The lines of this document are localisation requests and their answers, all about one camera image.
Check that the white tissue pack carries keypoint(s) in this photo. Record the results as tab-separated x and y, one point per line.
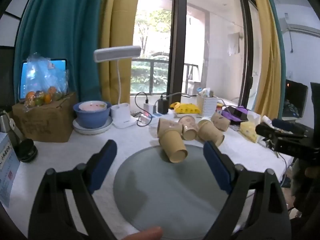
253	117

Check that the purple cloth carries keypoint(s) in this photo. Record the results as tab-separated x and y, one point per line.
228	116

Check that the pink lidded bowl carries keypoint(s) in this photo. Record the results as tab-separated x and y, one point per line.
92	106

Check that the cardboard box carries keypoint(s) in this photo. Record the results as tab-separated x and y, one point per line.
43	123

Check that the cheese shaped sponge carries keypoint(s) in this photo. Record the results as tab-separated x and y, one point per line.
248	131

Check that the person's left hand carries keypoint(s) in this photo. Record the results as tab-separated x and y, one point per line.
142	233

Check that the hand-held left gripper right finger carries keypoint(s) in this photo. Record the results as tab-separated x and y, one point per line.
216	167

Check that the white plate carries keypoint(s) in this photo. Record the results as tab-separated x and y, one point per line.
82	130

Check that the white desk lamp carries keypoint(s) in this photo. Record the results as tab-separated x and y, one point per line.
117	53

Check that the black charger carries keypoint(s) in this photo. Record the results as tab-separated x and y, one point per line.
163	106

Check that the yellow spotted plush toy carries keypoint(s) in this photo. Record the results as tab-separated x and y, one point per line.
186	108

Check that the blue bowl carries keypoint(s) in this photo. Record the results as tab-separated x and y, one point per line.
91	118

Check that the white air conditioner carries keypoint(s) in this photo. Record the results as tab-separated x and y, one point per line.
302	28

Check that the printed paper cup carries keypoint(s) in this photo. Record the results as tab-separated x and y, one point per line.
188	127

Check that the brown paper cup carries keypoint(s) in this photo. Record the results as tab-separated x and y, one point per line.
210	132
221	121
172	146
168	126

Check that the white woven basket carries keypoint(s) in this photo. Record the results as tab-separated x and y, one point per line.
206	105

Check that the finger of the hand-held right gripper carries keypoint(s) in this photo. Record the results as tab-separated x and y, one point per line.
282	123
265	130

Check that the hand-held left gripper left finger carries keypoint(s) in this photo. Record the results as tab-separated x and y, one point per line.
103	165

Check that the round grey glass plate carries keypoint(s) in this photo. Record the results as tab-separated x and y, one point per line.
165	195

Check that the blue white paper box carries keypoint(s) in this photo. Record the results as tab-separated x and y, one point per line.
7	170

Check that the clear bag of fruit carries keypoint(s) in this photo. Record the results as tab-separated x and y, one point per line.
43	80

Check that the laptop screen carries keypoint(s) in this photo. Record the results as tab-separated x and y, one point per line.
23	80

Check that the yellow curtain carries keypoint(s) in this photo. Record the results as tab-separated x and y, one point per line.
120	17
268	55

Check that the purple item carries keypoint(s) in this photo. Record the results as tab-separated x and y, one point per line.
237	113

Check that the black round lens cap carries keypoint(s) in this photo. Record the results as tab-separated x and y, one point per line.
26	150

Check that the teal curtain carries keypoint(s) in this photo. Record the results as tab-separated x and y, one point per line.
57	30

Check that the white power strip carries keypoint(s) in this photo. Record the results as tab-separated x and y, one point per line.
150	118

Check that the dark monitor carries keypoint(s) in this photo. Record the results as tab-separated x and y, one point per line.
295	97

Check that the white charger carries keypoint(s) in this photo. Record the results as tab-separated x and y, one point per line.
149	107

